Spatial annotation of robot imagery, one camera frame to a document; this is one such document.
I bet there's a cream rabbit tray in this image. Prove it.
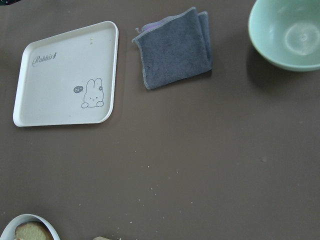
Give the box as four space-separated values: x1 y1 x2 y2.
13 21 119 127

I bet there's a folded grey cloth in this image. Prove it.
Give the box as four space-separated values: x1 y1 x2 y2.
132 7 213 90

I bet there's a wooden cutting board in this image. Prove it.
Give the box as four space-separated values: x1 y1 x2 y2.
92 236 118 240

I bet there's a green bowl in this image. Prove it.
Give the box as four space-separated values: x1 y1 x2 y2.
248 0 320 72

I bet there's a bottom bread slice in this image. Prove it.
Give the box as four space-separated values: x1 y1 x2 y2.
14 221 54 240

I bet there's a white round plate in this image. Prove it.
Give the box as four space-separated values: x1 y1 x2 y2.
0 214 60 240

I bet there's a copper wire bottle rack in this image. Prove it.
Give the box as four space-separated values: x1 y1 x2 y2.
0 0 20 6

